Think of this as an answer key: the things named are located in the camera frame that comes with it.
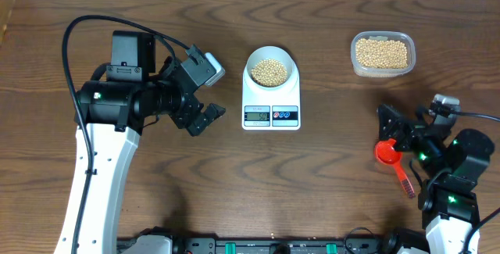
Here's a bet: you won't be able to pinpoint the red measuring scoop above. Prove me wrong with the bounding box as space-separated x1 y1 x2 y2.
373 138 416 199

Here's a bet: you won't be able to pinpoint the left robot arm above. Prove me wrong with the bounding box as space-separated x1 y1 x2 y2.
55 30 225 253

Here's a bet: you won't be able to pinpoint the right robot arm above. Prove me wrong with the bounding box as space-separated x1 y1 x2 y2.
377 102 498 253

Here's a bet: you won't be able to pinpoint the white digital kitchen scale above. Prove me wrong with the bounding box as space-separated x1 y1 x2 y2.
241 64 301 131

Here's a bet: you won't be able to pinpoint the soybeans in bowl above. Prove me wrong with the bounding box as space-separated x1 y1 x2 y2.
251 59 288 88

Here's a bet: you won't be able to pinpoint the grey bowl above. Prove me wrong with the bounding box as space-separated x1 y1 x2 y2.
244 46 295 88

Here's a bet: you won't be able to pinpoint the soybeans in container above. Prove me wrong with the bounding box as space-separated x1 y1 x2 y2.
355 38 408 69

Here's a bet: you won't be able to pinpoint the clear plastic container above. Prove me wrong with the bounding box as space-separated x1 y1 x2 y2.
351 31 416 78

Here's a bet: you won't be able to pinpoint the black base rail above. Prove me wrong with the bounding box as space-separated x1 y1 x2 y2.
117 234 422 254

